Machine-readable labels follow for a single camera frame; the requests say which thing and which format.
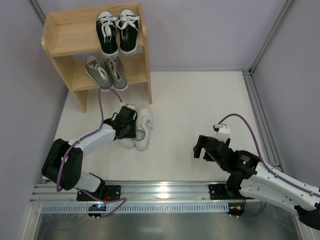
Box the white sneaker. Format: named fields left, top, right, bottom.
left=133, top=108, right=153, bottom=151
left=120, top=109, right=139, bottom=150

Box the grey canvas sneaker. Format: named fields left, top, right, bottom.
left=103, top=56, right=128, bottom=91
left=85, top=56, right=114, bottom=91

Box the black canvas sneaker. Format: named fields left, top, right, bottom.
left=95, top=11, right=119, bottom=59
left=116, top=9, right=140, bottom=56

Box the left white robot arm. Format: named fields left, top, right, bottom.
left=41, top=105, right=138, bottom=201

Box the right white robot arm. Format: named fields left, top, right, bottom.
left=193, top=135, right=320, bottom=230

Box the wooden two-tier shoe shelf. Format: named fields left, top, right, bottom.
left=41, top=2, right=153, bottom=112

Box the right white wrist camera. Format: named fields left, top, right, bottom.
left=213, top=123, right=231, bottom=143

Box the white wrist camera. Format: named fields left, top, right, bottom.
left=120, top=102, right=136, bottom=110
left=213, top=123, right=231, bottom=143

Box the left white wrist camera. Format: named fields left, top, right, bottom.
left=120, top=102, right=136, bottom=110

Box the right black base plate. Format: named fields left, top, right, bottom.
left=208, top=183, right=242, bottom=201

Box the right aluminium frame rail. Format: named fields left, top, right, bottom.
left=242, top=71, right=283, bottom=171

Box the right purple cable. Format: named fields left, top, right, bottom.
left=217, top=113, right=320, bottom=221

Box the purple cable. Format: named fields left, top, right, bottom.
left=217, top=113, right=320, bottom=221
left=56, top=86, right=127, bottom=218

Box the aluminium mounting rail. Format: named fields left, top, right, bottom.
left=29, top=181, right=248, bottom=204

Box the grey slotted cable duct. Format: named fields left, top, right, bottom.
left=41, top=202, right=229, bottom=214

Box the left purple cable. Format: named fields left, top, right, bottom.
left=56, top=86, right=127, bottom=218

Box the left corner aluminium post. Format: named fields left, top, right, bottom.
left=28, top=0, right=46, bottom=25

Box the corner aluminium post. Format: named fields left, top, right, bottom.
left=249, top=0, right=297, bottom=75
left=28, top=0, right=46, bottom=25

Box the right corner aluminium post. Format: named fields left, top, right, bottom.
left=249, top=0, right=297, bottom=75

